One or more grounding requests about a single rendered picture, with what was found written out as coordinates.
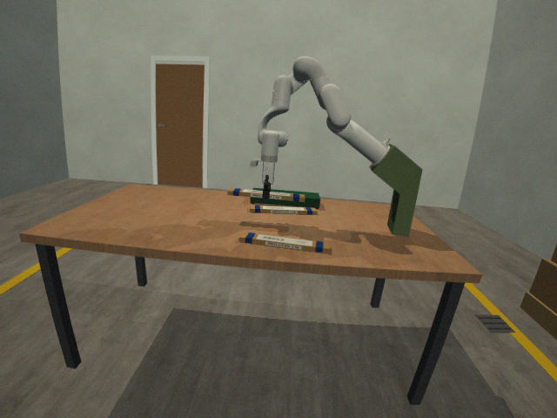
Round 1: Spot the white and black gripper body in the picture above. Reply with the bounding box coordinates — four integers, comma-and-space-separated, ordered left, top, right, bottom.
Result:
262, 161, 278, 184

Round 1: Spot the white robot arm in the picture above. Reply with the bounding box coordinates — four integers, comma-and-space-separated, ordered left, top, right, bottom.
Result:
251, 57, 390, 167

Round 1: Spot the tan box with blue bands and white label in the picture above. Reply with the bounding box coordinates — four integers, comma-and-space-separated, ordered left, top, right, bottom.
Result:
227, 188, 305, 202
250, 206, 318, 215
239, 232, 330, 253

